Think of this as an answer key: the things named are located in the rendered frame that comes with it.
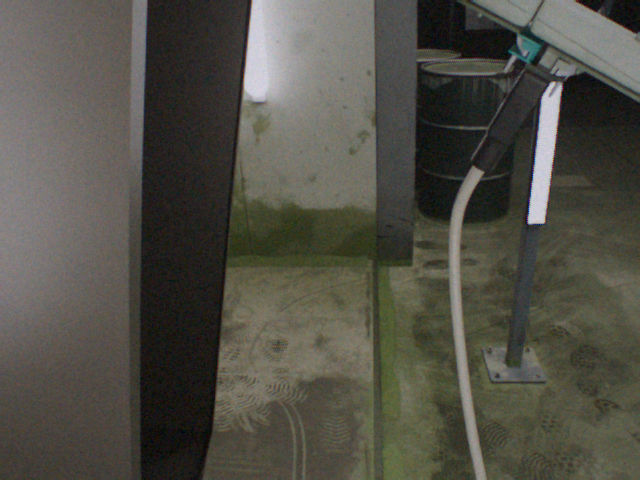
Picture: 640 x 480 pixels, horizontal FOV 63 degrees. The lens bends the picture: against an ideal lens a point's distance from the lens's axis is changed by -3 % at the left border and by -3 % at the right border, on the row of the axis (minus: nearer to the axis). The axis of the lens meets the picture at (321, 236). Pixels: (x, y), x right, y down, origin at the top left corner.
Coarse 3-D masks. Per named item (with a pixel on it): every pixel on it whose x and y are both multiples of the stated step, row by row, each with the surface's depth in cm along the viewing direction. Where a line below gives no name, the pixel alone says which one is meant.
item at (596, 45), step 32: (448, 0) 57; (480, 0) 54; (512, 0) 53; (544, 0) 53; (544, 32) 53; (576, 32) 51; (608, 32) 50; (544, 64) 55; (576, 64) 53; (608, 64) 51; (512, 96) 59; (512, 128) 61; (480, 160) 65
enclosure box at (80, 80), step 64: (0, 0) 25; (64, 0) 25; (128, 0) 25; (192, 0) 80; (0, 64) 27; (64, 64) 27; (128, 64) 27; (192, 64) 84; (0, 128) 28; (64, 128) 28; (128, 128) 28; (192, 128) 88; (0, 192) 29; (64, 192) 30; (128, 192) 30; (192, 192) 93; (0, 256) 31; (64, 256) 31; (128, 256) 31; (192, 256) 98; (0, 320) 33; (64, 320) 33; (128, 320) 33; (192, 320) 104; (0, 384) 35; (64, 384) 35; (128, 384) 35; (192, 384) 111; (0, 448) 38; (64, 448) 38; (128, 448) 38; (192, 448) 112
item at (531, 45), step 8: (528, 24) 57; (520, 32) 54; (528, 32) 55; (528, 40) 54; (536, 40) 54; (544, 40) 55; (512, 48) 56; (528, 48) 54; (536, 48) 54; (520, 56) 55; (528, 56) 55
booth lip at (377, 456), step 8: (376, 264) 271; (376, 272) 263; (376, 280) 256; (376, 288) 249; (376, 296) 243; (376, 304) 237; (376, 312) 231; (376, 320) 226; (376, 328) 221; (376, 336) 216; (376, 344) 211; (376, 352) 206; (376, 360) 202; (376, 368) 198; (376, 376) 194; (376, 384) 190; (376, 392) 186; (376, 400) 182; (376, 408) 179; (376, 416) 175; (376, 424) 172; (376, 432) 169; (376, 440) 166; (376, 448) 163; (376, 456) 160; (376, 464) 158; (376, 472) 155
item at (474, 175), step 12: (468, 180) 68; (468, 192) 69; (456, 204) 71; (456, 216) 72; (456, 228) 72; (456, 240) 73; (456, 252) 74; (456, 264) 74; (456, 276) 75; (456, 288) 75; (456, 300) 76; (456, 312) 76; (456, 324) 77; (456, 336) 77; (456, 348) 78; (456, 360) 79; (468, 384) 79; (468, 396) 79; (468, 408) 79; (468, 420) 80; (468, 432) 80; (480, 456) 80; (480, 468) 80
